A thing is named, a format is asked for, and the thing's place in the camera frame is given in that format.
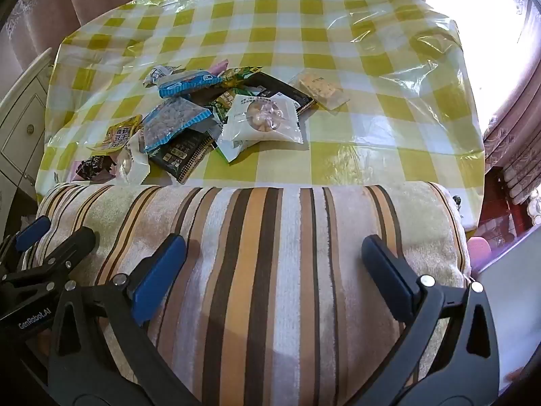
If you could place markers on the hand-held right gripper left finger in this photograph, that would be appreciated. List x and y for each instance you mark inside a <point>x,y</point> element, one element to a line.
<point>157,277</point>

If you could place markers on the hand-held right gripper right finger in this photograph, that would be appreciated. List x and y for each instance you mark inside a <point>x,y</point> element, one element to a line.
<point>389,281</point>

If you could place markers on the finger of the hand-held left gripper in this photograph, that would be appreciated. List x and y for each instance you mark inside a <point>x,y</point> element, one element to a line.
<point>31,231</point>
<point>72,245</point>

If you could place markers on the black zigzag-edged snack packet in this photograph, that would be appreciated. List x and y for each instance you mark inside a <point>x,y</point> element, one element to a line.
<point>181,154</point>

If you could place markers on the white orange-edged snack packet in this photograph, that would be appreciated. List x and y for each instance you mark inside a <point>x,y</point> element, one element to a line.
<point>157,74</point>

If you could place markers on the green pea snack packet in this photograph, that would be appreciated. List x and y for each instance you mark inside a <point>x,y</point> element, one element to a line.
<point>241,75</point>

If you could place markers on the pink snack packet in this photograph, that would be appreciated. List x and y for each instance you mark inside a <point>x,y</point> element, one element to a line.
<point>219,67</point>

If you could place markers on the dark brown snack packet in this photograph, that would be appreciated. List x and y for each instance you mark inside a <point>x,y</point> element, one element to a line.
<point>95,168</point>

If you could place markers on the pink plastic object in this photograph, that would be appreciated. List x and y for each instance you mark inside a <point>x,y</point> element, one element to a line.
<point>479,248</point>

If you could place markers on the clear white snack packet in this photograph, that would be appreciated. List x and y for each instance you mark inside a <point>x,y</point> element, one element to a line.
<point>132,163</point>

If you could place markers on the white cabinet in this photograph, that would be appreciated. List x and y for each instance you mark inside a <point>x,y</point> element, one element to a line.
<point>21,127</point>

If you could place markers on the striped brown towel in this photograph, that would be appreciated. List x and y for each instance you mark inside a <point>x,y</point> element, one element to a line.
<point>274,262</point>

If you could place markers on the yellow snack packet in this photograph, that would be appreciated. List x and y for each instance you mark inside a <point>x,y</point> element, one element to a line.
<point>120,133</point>

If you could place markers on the yellow checked plastic tablecloth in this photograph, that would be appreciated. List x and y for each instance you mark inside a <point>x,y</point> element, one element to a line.
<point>338,156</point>

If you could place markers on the white green snack packet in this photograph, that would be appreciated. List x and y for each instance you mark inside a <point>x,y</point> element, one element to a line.
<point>230,151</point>

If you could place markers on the blue puffed-ball snack packet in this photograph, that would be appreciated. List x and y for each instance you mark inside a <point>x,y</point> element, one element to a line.
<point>175,122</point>

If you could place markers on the ornate lace curtain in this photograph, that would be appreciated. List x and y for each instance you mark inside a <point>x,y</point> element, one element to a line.
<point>515,156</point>

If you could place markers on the small green snack packet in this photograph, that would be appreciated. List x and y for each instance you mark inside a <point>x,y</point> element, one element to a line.
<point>222,103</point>

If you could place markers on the white round-window snack packet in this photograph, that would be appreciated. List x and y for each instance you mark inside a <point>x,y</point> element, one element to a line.
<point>262,122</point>

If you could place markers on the blue white snack packet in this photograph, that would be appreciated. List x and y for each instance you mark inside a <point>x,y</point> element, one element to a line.
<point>188,84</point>

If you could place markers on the clear biscuit packet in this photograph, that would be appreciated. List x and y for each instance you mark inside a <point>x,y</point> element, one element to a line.
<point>319,89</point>

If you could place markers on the large black snack packet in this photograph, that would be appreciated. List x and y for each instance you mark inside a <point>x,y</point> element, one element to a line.
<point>279,91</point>

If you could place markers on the bright window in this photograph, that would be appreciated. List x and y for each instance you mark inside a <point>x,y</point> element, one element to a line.
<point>486,29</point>

